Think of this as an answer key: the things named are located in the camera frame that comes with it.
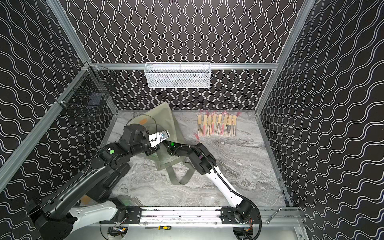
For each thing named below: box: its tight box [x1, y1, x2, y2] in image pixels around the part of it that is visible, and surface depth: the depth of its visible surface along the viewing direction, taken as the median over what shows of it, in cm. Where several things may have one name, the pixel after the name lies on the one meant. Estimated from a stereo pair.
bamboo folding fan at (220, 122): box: [215, 112, 223, 136], surface depth 115 cm
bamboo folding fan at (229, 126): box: [225, 113, 233, 137], surface depth 112 cm
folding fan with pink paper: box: [202, 111, 208, 137], surface depth 115 cm
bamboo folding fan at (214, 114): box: [211, 111, 218, 136], surface depth 115 cm
